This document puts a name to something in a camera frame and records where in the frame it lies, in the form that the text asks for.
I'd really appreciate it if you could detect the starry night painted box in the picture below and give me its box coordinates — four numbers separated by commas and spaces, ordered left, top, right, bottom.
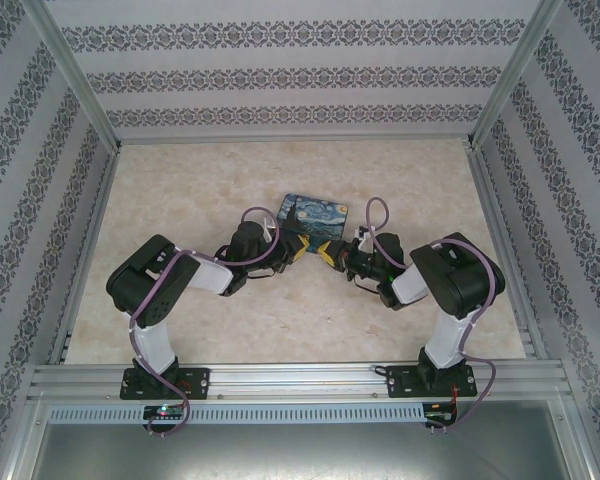
274, 191, 354, 242

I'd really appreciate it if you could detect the right controller circuit board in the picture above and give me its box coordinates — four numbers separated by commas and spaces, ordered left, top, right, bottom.
423, 399, 460, 427

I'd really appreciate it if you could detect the controller circuit board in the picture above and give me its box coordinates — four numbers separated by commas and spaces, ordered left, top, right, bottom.
423, 399, 460, 427
143, 405, 188, 432

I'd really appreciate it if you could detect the left controller circuit board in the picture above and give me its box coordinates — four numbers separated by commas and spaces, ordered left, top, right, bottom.
143, 405, 188, 432

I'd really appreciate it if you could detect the grey metal sheet panel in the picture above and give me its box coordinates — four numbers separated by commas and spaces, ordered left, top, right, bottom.
27, 399, 586, 480

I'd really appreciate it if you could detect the thin black right gripper cable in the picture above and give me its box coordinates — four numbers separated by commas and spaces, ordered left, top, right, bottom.
350, 275, 382, 298

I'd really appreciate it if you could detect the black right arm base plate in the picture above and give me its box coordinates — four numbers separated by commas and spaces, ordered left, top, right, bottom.
385, 364, 479, 400

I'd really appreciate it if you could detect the aluminium mounting rail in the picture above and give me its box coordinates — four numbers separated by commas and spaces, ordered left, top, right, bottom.
28, 363, 575, 402

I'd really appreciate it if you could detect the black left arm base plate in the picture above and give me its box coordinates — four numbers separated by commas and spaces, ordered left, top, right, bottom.
120, 367, 212, 402

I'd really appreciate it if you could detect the slotted grey cable duct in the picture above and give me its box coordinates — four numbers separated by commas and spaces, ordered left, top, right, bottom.
46, 403, 427, 426

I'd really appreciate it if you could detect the aluminium frame post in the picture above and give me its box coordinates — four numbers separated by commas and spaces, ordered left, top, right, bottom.
20, 0, 125, 152
465, 0, 565, 150

